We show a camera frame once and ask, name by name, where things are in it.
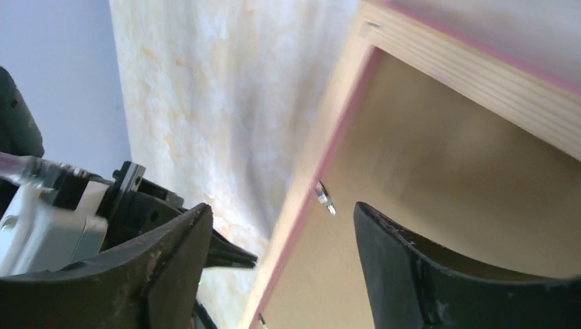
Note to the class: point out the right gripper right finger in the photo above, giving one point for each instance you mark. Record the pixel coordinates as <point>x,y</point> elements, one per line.
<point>414,282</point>

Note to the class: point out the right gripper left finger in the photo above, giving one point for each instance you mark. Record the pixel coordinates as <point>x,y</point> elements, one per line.
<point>148,282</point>

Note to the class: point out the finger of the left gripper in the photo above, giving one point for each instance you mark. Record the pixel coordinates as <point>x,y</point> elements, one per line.
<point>223,253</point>

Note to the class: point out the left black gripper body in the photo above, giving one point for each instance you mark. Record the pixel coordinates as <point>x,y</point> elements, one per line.
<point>133,205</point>

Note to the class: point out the pink wooden picture frame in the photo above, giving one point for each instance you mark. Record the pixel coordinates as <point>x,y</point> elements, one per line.
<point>547,109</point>

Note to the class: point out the brown cardboard backing board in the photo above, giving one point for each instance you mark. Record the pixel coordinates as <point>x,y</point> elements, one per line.
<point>438,164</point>

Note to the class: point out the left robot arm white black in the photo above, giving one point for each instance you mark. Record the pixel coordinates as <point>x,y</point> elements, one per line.
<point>20,136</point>

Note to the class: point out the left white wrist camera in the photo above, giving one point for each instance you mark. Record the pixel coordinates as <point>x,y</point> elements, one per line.
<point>36,236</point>

